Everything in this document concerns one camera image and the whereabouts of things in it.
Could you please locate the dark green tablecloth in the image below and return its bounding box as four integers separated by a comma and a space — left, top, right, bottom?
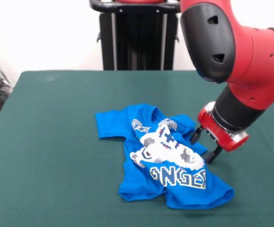
0, 69, 274, 227

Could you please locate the blue printed t-shirt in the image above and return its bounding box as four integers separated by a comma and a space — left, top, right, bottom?
94, 103, 236, 210

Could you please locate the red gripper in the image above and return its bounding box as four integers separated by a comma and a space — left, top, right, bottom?
189, 101, 250, 165

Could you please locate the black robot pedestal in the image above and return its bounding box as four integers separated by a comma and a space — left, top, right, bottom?
89, 0, 187, 71

